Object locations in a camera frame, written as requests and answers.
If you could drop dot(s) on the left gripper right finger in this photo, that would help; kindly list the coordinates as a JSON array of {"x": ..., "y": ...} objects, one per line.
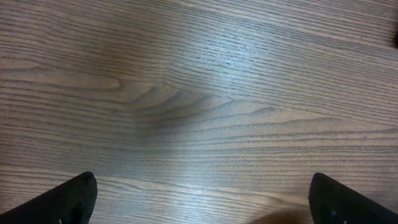
[{"x": 334, "y": 203}]

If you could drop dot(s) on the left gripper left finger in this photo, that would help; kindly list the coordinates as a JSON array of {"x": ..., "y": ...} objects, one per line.
[{"x": 71, "y": 202}]

